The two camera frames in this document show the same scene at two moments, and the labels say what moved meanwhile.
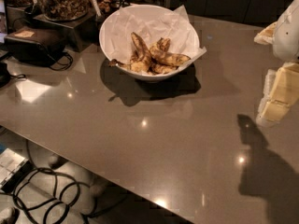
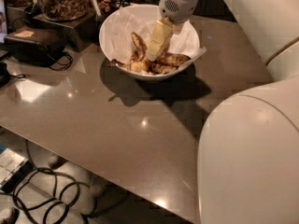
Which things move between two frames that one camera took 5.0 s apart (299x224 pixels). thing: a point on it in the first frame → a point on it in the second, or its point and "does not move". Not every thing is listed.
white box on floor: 12,168 does not move
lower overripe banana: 163,69 does not move
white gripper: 287,36 → 177,7
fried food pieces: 159,50 does not move
